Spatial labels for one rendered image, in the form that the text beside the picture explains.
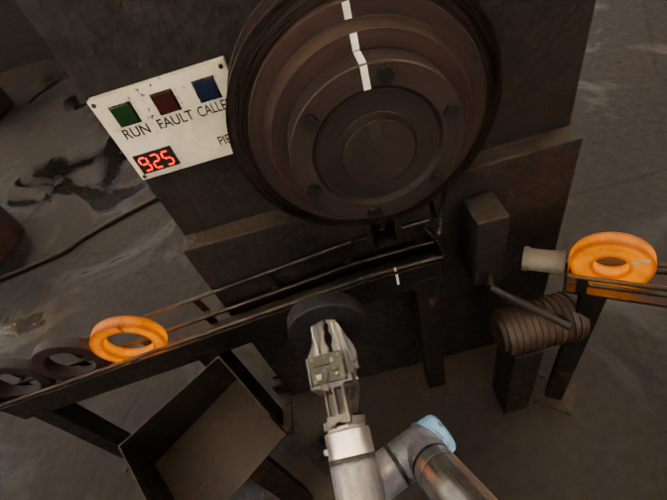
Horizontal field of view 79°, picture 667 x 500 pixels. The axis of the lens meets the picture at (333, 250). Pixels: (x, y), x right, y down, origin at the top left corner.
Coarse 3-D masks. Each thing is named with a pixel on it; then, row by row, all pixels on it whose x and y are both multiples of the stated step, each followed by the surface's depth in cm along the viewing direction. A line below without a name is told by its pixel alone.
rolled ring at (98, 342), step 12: (96, 324) 103; (108, 324) 101; (120, 324) 101; (132, 324) 101; (144, 324) 103; (156, 324) 106; (96, 336) 102; (156, 336) 106; (96, 348) 105; (108, 348) 108; (120, 348) 111; (132, 348) 113; (144, 348) 113; (108, 360) 110; (120, 360) 111
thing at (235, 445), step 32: (192, 384) 91; (224, 384) 99; (160, 416) 88; (192, 416) 96; (224, 416) 96; (256, 416) 94; (128, 448) 86; (160, 448) 93; (192, 448) 93; (224, 448) 91; (256, 448) 89; (160, 480) 89; (192, 480) 89; (224, 480) 87; (256, 480) 103; (288, 480) 116; (320, 480) 137
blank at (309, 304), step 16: (304, 304) 75; (320, 304) 74; (336, 304) 74; (352, 304) 76; (288, 320) 77; (304, 320) 75; (320, 320) 76; (352, 320) 78; (304, 336) 79; (352, 336) 81
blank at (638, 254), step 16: (592, 240) 85; (608, 240) 83; (624, 240) 81; (640, 240) 82; (576, 256) 89; (592, 256) 87; (608, 256) 85; (624, 256) 83; (640, 256) 81; (656, 256) 83; (576, 272) 92; (592, 272) 90; (608, 272) 90; (624, 272) 87; (640, 272) 84
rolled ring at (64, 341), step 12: (72, 336) 106; (36, 348) 105; (48, 348) 103; (60, 348) 104; (72, 348) 105; (84, 348) 106; (36, 360) 106; (48, 360) 110; (96, 360) 110; (48, 372) 110; (60, 372) 112; (72, 372) 114; (84, 372) 115
